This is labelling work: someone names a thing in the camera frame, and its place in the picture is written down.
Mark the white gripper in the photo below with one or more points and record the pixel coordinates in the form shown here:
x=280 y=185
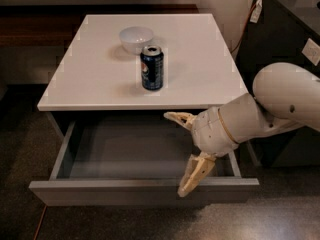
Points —
x=210 y=131

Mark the grey top drawer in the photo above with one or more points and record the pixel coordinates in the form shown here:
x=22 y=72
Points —
x=134 y=159

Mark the blue pepsi can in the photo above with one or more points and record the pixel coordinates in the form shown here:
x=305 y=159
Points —
x=152 y=67

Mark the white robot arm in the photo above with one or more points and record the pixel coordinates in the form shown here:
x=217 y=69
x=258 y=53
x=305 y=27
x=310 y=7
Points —
x=284 y=97

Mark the white-topped grey drawer cabinet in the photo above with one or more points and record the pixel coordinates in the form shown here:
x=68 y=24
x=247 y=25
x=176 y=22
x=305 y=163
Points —
x=96 y=73

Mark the white bowl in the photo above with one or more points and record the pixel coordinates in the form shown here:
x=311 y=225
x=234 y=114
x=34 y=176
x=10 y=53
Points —
x=135 y=38

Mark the white label on cabinet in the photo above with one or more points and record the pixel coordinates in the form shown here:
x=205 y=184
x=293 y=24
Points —
x=311 y=51

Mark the dark wooden bench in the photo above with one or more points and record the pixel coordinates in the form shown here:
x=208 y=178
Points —
x=56 y=25

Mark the white cable tag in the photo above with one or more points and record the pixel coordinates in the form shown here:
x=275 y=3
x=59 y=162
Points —
x=256 y=12

